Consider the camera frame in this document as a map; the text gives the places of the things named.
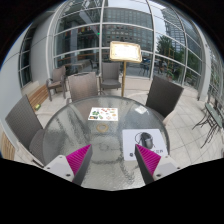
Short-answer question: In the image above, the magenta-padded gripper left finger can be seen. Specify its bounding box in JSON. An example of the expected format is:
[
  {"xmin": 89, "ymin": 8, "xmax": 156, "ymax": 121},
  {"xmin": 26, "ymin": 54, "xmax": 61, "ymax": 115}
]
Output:
[{"xmin": 43, "ymin": 143, "xmax": 94, "ymax": 187}]

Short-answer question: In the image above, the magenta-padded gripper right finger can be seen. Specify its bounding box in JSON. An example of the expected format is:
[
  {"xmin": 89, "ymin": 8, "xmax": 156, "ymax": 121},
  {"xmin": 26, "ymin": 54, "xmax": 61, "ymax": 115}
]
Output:
[{"xmin": 134, "ymin": 143, "xmax": 183, "ymax": 185}]

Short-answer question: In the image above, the black computer mouse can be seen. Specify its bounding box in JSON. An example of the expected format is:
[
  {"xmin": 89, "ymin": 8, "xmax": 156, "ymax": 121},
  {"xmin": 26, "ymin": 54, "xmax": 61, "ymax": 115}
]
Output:
[{"xmin": 139, "ymin": 132, "xmax": 155, "ymax": 150}]

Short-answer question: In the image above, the white printed mouse pad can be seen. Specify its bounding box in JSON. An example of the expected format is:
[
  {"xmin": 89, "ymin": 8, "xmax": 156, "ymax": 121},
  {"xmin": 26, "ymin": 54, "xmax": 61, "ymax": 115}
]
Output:
[{"xmin": 122, "ymin": 128, "xmax": 169, "ymax": 162}]

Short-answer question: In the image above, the colourful printed menu card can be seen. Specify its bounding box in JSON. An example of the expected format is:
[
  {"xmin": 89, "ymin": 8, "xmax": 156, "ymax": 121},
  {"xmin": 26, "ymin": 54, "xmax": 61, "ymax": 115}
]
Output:
[{"xmin": 87, "ymin": 106, "xmax": 119, "ymax": 122}]

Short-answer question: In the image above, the grey wicker chair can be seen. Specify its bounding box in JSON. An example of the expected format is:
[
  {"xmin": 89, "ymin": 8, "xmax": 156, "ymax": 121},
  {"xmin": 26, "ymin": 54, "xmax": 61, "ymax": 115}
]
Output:
[
  {"xmin": 145, "ymin": 75, "xmax": 185, "ymax": 125},
  {"xmin": 4, "ymin": 94, "xmax": 48, "ymax": 167},
  {"xmin": 99, "ymin": 61, "xmax": 123, "ymax": 93},
  {"xmin": 45, "ymin": 65, "xmax": 67, "ymax": 102},
  {"xmin": 65, "ymin": 72, "xmax": 100, "ymax": 105}
]

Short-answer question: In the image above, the wooden slatted bench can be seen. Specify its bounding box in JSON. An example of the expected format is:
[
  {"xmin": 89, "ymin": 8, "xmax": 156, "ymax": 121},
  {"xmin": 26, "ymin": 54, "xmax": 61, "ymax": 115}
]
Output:
[
  {"xmin": 21, "ymin": 81, "xmax": 50, "ymax": 111},
  {"xmin": 0, "ymin": 130, "xmax": 16, "ymax": 162}
]

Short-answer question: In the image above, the green metal garden table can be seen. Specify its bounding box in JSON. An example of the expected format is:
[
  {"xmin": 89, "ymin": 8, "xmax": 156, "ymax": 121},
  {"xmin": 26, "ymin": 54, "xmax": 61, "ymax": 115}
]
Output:
[{"xmin": 192, "ymin": 100, "xmax": 224, "ymax": 149}]

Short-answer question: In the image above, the golden menu stand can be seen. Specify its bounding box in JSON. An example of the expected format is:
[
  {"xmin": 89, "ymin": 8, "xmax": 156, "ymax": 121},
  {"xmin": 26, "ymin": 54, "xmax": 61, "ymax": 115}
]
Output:
[{"xmin": 109, "ymin": 40, "xmax": 143, "ymax": 98}]

